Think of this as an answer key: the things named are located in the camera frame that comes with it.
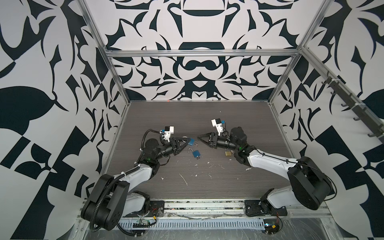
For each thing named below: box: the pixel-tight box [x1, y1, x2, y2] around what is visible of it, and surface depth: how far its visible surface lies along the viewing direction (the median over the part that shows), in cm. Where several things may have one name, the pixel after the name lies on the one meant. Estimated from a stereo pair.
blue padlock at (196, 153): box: [187, 148, 201, 158], surface depth 96 cm
